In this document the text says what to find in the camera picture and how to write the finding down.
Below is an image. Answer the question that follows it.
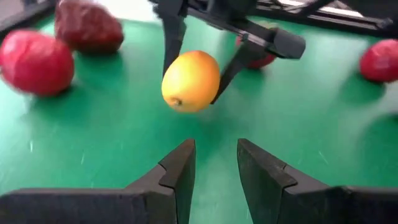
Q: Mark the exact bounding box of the orange-tinted yellow lemon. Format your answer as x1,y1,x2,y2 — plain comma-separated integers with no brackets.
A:
160,50,221,113

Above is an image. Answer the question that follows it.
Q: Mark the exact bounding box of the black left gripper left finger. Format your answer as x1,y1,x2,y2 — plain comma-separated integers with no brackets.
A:
0,138,197,224

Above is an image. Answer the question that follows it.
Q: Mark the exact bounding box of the green table mat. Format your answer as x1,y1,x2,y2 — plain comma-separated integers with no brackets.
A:
0,15,398,224

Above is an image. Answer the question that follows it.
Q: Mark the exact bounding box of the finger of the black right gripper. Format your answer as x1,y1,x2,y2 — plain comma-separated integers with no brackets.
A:
154,0,188,77
211,39,259,105

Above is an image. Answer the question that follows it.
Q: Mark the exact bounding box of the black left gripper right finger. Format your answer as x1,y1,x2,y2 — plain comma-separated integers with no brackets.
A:
237,138,398,224

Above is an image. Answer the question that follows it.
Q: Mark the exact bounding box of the red tomato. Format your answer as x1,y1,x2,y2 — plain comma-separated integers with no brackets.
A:
359,39,398,83
0,29,75,96
234,21,279,70

